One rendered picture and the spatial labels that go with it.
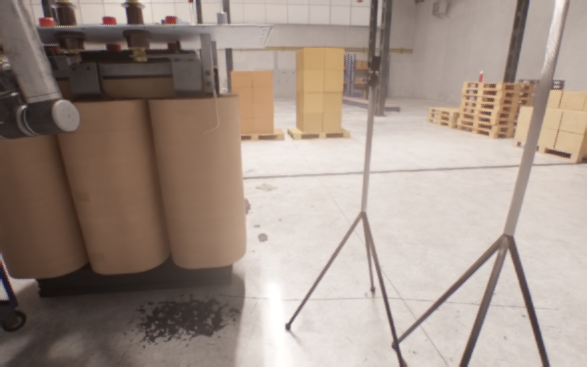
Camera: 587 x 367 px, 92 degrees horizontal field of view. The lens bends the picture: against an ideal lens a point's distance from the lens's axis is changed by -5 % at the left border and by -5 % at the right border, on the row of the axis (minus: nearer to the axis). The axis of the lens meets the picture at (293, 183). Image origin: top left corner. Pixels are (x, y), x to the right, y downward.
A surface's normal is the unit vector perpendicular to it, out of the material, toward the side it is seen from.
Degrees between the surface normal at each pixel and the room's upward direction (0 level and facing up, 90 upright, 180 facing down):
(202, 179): 90
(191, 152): 90
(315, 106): 90
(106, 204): 90
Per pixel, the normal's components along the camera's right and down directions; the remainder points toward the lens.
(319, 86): 0.18, 0.32
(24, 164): 0.54, 0.27
